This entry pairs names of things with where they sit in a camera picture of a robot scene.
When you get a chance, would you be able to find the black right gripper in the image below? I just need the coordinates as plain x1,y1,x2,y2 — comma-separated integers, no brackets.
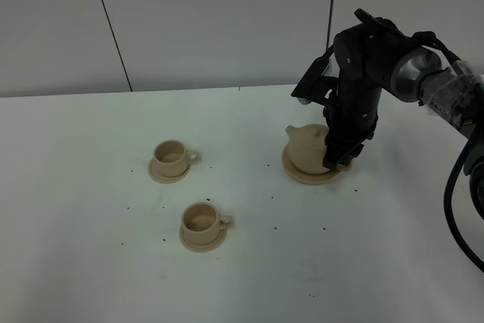
322,8,411,170

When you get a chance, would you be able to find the beige ceramic teapot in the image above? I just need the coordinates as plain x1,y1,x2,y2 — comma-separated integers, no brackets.
285,124,330,175

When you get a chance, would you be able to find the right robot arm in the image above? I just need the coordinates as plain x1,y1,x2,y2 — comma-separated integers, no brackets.
322,8,483,202

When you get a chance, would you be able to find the beige teapot saucer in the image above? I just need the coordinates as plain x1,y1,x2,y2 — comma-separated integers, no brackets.
281,145,353,185

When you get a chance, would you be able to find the near beige teacup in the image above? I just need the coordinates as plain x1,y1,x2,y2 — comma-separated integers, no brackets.
180,202,233,244

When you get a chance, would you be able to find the beige teacup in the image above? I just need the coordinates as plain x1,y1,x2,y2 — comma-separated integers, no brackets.
151,140,200,178
180,202,233,244

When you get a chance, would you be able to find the near beige cup saucer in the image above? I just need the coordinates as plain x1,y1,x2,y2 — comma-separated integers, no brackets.
178,228,227,253

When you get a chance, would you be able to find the beige cup saucer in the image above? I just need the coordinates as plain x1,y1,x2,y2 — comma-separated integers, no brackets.
147,158,191,184
178,228,227,253

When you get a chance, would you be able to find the far beige teacup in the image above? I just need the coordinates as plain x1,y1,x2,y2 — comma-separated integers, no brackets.
151,140,200,178

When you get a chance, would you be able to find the far beige cup saucer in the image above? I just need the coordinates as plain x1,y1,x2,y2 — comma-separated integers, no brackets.
147,158,191,184

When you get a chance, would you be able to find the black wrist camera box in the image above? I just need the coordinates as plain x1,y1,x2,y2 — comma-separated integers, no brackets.
291,57,338,106

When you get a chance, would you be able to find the black camera cable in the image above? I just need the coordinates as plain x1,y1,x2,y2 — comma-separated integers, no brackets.
321,31,484,269

